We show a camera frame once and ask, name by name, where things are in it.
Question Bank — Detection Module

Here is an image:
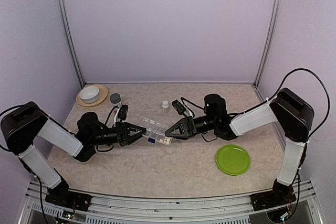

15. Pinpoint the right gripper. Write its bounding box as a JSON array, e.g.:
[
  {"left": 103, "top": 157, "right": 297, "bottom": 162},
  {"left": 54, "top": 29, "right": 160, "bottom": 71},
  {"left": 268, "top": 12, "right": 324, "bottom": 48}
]
[{"left": 164, "top": 115, "right": 217, "bottom": 140}]

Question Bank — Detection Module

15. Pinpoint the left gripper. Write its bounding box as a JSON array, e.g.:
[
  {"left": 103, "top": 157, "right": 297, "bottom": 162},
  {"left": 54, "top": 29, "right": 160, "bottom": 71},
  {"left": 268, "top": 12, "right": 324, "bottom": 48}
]
[{"left": 89, "top": 122, "right": 146, "bottom": 146}]

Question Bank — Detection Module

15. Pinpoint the clear plastic pill organizer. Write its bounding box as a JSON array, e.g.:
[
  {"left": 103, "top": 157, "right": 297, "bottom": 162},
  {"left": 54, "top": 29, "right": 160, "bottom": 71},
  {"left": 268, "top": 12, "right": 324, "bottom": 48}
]
[{"left": 141, "top": 116, "right": 168, "bottom": 144}]

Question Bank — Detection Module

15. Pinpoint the small white pill bottle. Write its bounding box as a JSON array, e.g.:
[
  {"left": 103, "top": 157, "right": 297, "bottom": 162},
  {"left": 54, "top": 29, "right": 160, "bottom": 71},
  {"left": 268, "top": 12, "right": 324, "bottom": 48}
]
[{"left": 162, "top": 100, "right": 169, "bottom": 112}]

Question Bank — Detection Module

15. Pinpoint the orange label pill bottle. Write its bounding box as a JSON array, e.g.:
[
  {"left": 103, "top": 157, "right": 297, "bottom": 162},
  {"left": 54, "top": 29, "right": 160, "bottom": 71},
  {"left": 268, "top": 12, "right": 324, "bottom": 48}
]
[{"left": 110, "top": 93, "right": 122, "bottom": 113}]

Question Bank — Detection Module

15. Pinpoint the grey bottle cap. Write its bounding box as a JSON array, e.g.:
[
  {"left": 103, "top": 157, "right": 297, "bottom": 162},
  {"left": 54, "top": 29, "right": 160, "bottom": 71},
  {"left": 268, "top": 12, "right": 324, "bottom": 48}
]
[{"left": 110, "top": 93, "right": 121, "bottom": 104}]

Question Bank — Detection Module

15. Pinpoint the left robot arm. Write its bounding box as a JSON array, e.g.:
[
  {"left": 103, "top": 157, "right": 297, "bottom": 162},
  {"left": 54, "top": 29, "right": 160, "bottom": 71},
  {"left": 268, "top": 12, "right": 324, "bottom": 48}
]
[{"left": 1, "top": 102, "right": 146, "bottom": 206}]

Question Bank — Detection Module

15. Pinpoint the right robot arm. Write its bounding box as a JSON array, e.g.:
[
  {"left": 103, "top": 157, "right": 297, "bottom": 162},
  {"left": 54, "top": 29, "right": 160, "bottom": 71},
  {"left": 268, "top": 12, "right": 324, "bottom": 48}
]
[{"left": 164, "top": 86, "right": 316, "bottom": 205}]

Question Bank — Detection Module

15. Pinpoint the beige wooden plate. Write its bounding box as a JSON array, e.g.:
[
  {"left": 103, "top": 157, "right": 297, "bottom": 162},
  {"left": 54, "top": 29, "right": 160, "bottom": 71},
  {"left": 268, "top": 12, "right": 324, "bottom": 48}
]
[{"left": 76, "top": 84, "right": 109, "bottom": 108}]

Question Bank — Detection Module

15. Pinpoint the green plate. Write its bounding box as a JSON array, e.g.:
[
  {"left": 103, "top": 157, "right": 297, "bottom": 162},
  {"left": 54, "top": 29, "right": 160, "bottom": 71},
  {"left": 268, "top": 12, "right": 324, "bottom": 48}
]
[{"left": 215, "top": 144, "right": 251, "bottom": 176}]

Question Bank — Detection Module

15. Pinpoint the white bowl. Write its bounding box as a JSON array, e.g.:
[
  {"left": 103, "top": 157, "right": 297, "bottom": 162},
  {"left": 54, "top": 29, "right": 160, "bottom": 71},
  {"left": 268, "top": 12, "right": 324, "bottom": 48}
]
[{"left": 79, "top": 86, "right": 100, "bottom": 104}]

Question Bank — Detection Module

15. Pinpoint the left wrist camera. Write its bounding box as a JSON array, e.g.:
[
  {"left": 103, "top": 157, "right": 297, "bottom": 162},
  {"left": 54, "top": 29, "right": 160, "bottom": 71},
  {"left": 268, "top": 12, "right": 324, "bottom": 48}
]
[{"left": 113, "top": 105, "right": 129, "bottom": 123}]

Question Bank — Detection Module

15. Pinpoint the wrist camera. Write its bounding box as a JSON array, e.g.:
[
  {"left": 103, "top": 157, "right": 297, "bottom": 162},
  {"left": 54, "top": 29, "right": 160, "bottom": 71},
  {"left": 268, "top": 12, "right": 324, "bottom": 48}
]
[
  {"left": 113, "top": 105, "right": 129, "bottom": 123},
  {"left": 172, "top": 100, "right": 195, "bottom": 118}
]

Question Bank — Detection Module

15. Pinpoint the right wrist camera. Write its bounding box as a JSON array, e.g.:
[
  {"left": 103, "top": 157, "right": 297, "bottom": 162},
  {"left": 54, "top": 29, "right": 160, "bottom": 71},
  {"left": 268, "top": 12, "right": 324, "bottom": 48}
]
[{"left": 172, "top": 100, "right": 195, "bottom": 118}]

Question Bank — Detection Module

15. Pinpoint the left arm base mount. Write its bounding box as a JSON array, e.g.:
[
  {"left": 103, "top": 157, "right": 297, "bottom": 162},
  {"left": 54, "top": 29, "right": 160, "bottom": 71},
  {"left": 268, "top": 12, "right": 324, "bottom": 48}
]
[{"left": 45, "top": 188, "right": 91, "bottom": 212}]

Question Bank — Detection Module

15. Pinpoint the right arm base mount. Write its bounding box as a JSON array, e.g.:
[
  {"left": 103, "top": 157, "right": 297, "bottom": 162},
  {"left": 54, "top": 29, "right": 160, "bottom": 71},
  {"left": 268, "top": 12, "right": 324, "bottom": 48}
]
[{"left": 250, "top": 180, "right": 297, "bottom": 211}]

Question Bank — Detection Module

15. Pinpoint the front aluminium rail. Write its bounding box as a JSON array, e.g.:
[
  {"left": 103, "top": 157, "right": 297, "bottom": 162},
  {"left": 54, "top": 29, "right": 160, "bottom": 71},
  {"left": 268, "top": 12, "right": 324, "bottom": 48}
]
[{"left": 14, "top": 180, "right": 327, "bottom": 223}]

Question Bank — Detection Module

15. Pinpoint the right aluminium frame post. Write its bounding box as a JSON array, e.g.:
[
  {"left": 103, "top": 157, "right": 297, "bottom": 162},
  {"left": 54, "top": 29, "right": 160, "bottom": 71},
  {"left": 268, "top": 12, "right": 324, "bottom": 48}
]
[{"left": 254, "top": 0, "right": 281, "bottom": 89}]

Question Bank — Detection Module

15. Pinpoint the aluminium frame post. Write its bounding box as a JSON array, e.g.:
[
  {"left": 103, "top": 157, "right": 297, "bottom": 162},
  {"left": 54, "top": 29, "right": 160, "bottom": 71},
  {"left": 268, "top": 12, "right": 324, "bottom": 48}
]
[
  {"left": 254, "top": 0, "right": 281, "bottom": 89},
  {"left": 57, "top": 0, "right": 86, "bottom": 88}
]

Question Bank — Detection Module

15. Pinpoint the left aluminium frame post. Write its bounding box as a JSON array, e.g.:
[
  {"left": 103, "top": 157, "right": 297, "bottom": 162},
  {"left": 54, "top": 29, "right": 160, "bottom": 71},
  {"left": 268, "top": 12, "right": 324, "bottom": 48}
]
[{"left": 57, "top": 0, "right": 86, "bottom": 88}]

